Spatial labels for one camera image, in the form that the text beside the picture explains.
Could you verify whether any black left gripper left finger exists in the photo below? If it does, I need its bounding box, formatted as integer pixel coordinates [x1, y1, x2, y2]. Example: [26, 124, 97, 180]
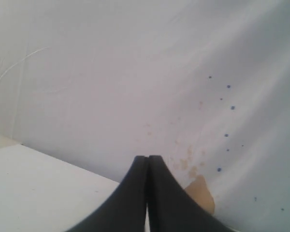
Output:
[69, 156, 149, 232]

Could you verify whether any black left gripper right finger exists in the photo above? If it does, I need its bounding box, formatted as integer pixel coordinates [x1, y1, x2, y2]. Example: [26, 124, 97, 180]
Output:
[147, 155, 231, 232]

